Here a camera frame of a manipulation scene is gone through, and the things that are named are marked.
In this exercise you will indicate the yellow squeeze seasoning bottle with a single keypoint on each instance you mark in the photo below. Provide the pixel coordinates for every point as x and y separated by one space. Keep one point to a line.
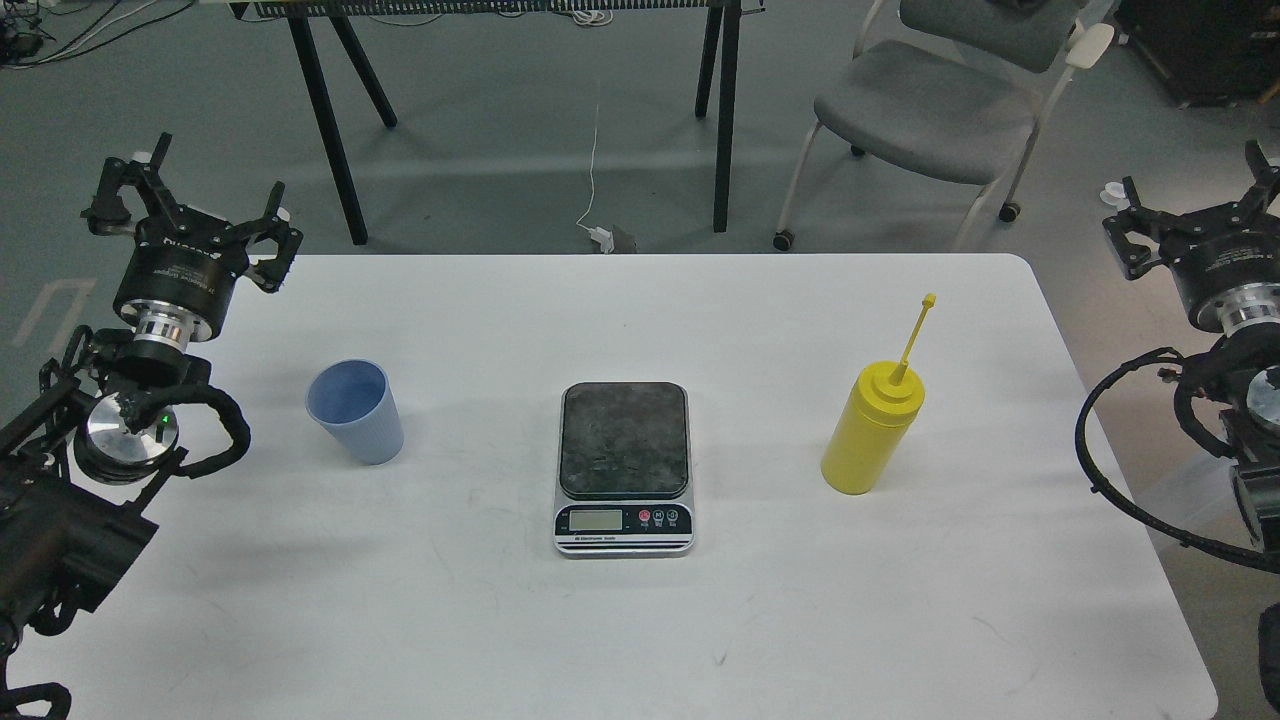
882 404

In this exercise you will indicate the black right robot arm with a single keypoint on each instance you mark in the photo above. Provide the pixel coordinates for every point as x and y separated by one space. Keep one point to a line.
1225 400

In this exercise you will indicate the black cabinet top right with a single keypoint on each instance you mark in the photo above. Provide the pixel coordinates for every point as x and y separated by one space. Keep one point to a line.
1206 54

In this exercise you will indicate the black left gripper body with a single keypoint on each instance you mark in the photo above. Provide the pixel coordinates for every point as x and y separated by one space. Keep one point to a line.
179 270

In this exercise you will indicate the blue ribbed plastic cup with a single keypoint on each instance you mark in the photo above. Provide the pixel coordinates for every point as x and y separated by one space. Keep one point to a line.
353 401

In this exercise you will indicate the grey office chair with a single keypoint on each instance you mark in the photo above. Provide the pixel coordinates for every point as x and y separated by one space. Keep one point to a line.
939 117

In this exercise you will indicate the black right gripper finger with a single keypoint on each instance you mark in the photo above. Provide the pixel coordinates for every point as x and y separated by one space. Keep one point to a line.
1144 238
1253 210

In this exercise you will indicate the small white floor cap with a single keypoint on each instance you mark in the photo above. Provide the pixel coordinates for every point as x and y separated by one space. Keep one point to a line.
1114 194

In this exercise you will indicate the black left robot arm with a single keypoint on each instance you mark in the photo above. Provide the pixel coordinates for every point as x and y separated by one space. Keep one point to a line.
125 409

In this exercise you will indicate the digital kitchen scale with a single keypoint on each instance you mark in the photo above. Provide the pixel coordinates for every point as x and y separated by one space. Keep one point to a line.
624 472

